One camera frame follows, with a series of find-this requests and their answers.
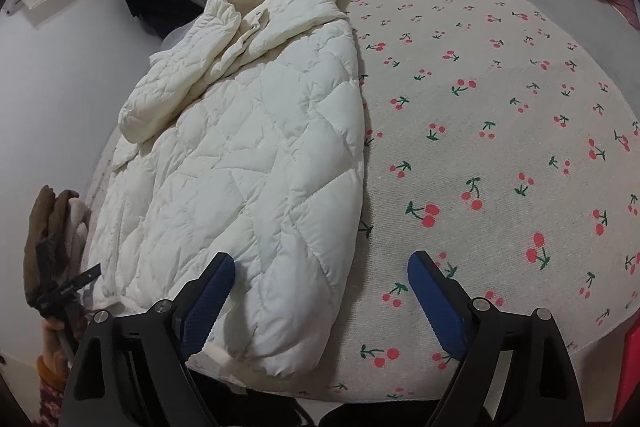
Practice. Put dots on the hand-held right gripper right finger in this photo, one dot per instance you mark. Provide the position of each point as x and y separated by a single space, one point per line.
440 307

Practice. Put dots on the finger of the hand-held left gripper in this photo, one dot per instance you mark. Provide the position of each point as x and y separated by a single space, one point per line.
82 279

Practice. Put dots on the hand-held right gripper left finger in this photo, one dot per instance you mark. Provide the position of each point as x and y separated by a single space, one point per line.
205 307

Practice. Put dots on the white quilted puffer jacket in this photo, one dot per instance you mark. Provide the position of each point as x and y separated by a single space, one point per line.
240 157

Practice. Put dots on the person's left forearm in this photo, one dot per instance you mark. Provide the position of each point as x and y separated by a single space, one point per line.
50 387

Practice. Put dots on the person's left hand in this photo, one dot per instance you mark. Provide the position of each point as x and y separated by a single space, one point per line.
51 324

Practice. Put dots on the brown and white cloth pile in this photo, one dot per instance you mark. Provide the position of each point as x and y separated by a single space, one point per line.
50 212

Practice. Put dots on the cherry print blanket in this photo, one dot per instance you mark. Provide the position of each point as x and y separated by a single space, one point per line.
500 157

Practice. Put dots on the red box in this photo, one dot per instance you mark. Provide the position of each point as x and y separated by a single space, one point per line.
631 367

